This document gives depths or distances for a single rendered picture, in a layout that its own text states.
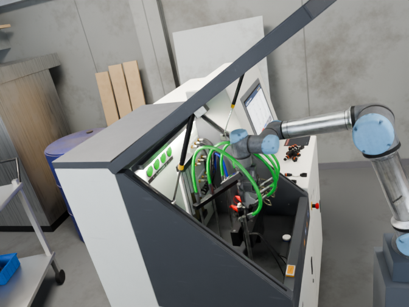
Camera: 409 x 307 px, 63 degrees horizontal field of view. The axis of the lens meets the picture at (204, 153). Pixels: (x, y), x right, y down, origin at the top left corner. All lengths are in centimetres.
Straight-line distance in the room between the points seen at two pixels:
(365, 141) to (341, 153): 284
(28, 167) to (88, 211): 245
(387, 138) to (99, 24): 353
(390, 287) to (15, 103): 342
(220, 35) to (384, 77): 166
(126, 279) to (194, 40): 259
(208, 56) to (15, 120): 202
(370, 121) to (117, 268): 114
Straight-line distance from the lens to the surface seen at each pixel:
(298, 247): 149
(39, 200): 392
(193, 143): 171
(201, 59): 355
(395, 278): 159
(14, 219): 433
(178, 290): 146
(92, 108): 452
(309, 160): 209
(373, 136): 115
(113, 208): 133
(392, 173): 123
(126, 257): 147
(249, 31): 344
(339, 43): 364
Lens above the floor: 192
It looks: 23 degrees down
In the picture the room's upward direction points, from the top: 12 degrees counter-clockwise
